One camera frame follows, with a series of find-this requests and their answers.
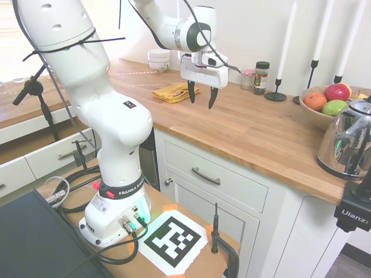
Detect stainless steel kettle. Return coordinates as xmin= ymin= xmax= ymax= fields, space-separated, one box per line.
xmin=315 ymin=94 xmax=371 ymax=178

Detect white taper candle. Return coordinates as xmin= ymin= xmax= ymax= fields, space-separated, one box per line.
xmin=314 ymin=0 xmax=334 ymax=62
xmin=277 ymin=2 xmax=298 ymax=81
xmin=337 ymin=0 xmax=368 ymax=76

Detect thick black cable loop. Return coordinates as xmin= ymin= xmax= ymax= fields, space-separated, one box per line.
xmin=56 ymin=167 xmax=102 ymax=217

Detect orange fruit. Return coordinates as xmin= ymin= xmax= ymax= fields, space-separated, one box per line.
xmin=303 ymin=92 xmax=328 ymax=112

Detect black clamp camera stand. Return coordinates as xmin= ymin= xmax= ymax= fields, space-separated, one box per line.
xmin=333 ymin=176 xmax=371 ymax=232

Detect large black bar clamp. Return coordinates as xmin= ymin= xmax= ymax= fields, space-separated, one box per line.
xmin=210 ymin=202 xmax=240 ymax=278

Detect small black bar clamp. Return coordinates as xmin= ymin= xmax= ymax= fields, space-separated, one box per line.
xmin=71 ymin=140 xmax=89 ymax=170

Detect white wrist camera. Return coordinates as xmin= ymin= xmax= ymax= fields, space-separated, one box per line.
xmin=202 ymin=53 xmax=230 ymax=69

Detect black controller box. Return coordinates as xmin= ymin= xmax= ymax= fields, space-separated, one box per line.
xmin=0 ymin=188 xmax=108 ymax=278

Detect glass jar red checkered lid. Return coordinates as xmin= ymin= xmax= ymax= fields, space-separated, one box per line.
xmin=241 ymin=69 xmax=254 ymax=90

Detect wooden fruit bowl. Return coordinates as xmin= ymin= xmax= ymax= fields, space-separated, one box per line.
xmin=298 ymin=85 xmax=371 ymax=131

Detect brown robot mounting board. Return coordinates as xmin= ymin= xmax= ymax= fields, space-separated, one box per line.
xmin=34 ymin=162 xmax=241 ymax=278

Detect black zip tie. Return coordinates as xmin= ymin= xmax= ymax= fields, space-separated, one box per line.
xmin=23 ymin=28 xmax=127 ymax=61

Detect white bowl with dark print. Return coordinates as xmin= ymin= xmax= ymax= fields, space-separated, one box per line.
xmin=148 ymin=60 xmax=170 ymax=74

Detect tall black candlestick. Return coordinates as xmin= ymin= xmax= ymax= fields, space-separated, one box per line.
xmin=292 ymin=59 xmax=319 ymax=105

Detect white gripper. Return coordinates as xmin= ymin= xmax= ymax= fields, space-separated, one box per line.
xmin=180 ymin=54 xmax=229 ymax=110

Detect white kitchen cabinet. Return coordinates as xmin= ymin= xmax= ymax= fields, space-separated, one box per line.
xmin=153 ymin=127 xmax=357 ymax=278

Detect metal drawer handle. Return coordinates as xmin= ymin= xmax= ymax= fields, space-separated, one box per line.
xmin=191 ymin=167 xmax=221 ymax=186
xmin=57 ymin=144 xmax=88 ymax=161

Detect short black candlestick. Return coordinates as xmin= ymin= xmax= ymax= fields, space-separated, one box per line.
xmin=264 ymin=77 xmax=287 ymax=101

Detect yellow terry towel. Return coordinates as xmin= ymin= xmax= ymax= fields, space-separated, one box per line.
xmin=151 ymin=82 xmax=201 ymax=104

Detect black white marker sheet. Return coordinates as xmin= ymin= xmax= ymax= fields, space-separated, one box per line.
xmin=139 ymin=210 xmax=209 ymax=276

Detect grey cable silver connector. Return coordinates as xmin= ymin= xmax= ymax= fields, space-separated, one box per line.
xmin=43 ymin=176 xmax=70 ymax=205

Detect red apple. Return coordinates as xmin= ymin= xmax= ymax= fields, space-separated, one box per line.
xmin=323 ymin=83 xmax=351 ymax=102

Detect thin grey cable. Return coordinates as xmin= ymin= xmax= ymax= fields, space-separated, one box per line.
xmin=11 ymin=0 xmax=98 ymax=151

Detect thin black base cable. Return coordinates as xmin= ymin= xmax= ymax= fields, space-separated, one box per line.
xmin=57 ymin=215 xmax=150 ymax=278

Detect long black camera cable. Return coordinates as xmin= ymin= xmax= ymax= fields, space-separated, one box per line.
xmin=185 ymin=0 xmax=243 ymax=73

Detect green apple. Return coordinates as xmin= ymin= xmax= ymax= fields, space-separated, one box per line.
xmin=321 ymin=100 xmax=348 ymax=117

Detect spice jar black lid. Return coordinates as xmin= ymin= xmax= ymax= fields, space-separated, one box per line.
xmin=252 ymin=61 xmax=270 ymax=96

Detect black tripod stand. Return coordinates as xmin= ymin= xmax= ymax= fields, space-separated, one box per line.
xmin=13 ymin=65 xmax=60 ymax=142

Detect white low drawer cabinet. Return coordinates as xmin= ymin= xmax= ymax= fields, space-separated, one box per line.
xmin=0 ymin=104 xmax=98 ymax=200

